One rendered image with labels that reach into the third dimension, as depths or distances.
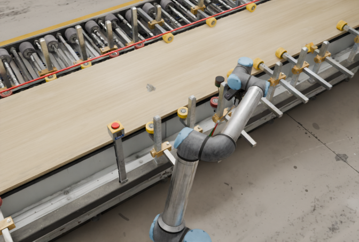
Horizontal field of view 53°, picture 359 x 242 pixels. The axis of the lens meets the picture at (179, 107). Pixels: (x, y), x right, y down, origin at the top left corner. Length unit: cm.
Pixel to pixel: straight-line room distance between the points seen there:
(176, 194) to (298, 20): 224
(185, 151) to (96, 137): 84
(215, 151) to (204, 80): 114
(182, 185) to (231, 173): 152
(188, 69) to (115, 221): 132
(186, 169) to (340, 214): 187
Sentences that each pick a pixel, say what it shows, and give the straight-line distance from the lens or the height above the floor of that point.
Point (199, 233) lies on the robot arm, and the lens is 202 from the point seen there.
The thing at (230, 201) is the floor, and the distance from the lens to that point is 314.
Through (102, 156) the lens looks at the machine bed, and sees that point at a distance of 244.
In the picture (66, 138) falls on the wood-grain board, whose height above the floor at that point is 90.
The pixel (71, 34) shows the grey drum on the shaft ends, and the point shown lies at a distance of 334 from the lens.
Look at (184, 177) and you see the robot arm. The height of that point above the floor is 122.
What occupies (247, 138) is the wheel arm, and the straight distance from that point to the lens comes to 243.
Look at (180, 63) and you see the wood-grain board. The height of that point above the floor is 90.
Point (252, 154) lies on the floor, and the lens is 346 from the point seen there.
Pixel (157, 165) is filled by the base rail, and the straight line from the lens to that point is 243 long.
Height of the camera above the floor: 269
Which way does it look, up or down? 46 degrees down
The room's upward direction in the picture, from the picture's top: 2 degrees clockwise
